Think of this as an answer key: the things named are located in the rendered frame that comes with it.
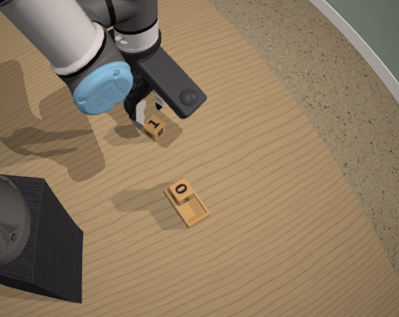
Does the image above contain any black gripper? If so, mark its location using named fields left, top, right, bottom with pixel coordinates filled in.
left=119, top=29, right=165, bottom=130

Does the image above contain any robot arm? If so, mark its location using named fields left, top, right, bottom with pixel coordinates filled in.
left=0, top=0, right=207, bottom=265

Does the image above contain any tan wooden cube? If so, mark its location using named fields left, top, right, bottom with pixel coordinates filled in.
left=143, top=114, right=165, bottom=142
left=169, top=178, right=194, bottom=206

